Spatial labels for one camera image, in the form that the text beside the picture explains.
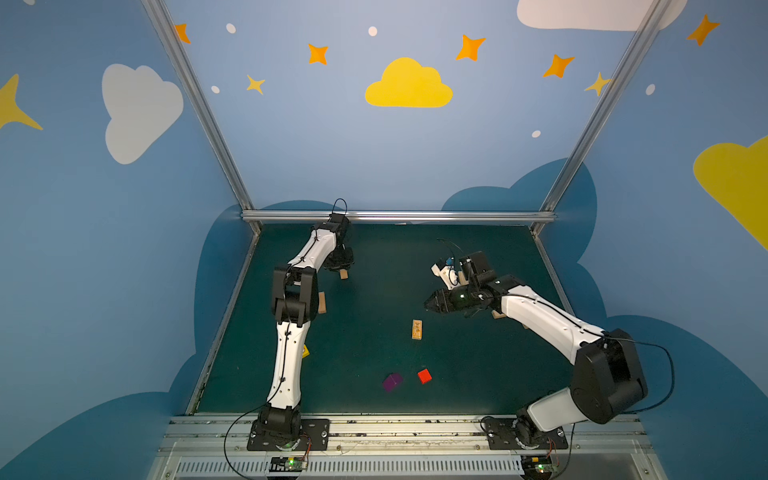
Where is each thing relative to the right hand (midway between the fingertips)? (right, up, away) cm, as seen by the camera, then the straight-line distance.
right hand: (431, 301), depth 85 cm
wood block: (-28, +7, +20) cm, 35 cm away
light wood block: (-34, -3, +13) cm, 37 cm away
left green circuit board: (-37, -37, -14) cm, 54 cm away
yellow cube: (-37, -16, +3) cm, 40 cm away
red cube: (-2, -21, -1) cm, 22 cm away
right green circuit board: (+24, -38, -13) cm, 47 cm away
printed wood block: (-3, -10, +8) cm, 14 cm away
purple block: (-12, -22, -3) cm, 25 cm away
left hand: (-27, +9, +22) cm, 36 cm away
